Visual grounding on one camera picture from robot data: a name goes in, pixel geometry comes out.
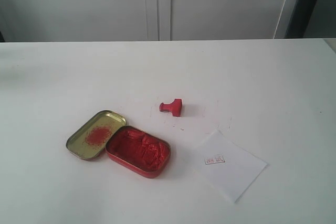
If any white cabinet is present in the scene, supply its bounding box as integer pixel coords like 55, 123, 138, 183
1, 0, 297, 42

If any red ink tin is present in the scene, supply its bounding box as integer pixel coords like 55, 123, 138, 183
105, 125, 171, 178

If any red stamp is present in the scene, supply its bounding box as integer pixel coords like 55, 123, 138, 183
159, 99, 183, 117

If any gold tin lid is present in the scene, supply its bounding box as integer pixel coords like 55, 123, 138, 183
66, 110, 127, 161

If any white paper sheet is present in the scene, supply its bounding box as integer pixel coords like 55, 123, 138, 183
190, 130, 267, 203

